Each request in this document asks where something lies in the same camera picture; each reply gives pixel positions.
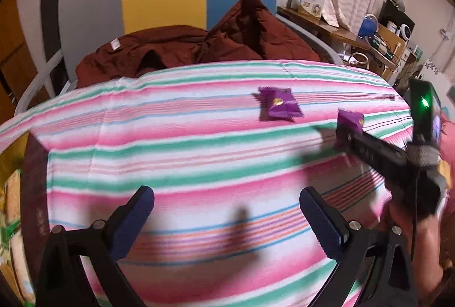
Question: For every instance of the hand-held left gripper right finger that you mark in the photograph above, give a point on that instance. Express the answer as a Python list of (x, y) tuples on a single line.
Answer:
[(320, 218)]

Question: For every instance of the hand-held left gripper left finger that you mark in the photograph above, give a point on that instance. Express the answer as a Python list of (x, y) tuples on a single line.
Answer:
[(130, 221)]

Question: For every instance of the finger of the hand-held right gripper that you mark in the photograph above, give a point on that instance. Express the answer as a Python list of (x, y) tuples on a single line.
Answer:
[(373, 148)]

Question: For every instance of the purple snack packet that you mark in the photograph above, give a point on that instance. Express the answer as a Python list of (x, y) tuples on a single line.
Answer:
[(350, 120), (280, 104)]

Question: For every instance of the gold tin box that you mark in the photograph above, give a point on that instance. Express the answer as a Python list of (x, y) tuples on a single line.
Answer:
[(33, 186)]

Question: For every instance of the person's right hand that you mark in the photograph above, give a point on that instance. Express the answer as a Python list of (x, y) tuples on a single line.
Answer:
[(428, 250)]

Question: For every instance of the striped pink green cloth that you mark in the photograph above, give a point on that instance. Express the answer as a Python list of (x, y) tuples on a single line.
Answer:
[(213, 157)]

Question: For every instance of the blue jug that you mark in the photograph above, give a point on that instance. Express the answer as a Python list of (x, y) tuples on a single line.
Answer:
[(368, 26)]

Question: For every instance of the black cabinet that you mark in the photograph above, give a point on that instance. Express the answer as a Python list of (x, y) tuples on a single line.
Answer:
[(392, 13)]

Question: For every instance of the wooden side shelf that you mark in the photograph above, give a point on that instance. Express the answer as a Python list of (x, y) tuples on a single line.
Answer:
[(330, 29)]

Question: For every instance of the white blue carton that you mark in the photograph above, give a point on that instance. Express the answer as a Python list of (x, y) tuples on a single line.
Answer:
[(312, 1)]

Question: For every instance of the white cup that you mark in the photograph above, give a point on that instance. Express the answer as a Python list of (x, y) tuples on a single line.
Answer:
[(296, 1)]

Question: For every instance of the maroon garment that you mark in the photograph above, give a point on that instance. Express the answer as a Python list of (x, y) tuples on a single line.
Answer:
[(234, 40)]

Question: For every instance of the wooden wardrobe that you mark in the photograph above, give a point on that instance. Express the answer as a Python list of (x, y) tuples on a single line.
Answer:
[(14, 51)]

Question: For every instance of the black rolled mat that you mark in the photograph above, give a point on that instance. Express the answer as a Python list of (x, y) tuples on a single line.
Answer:
[(51, 8)]

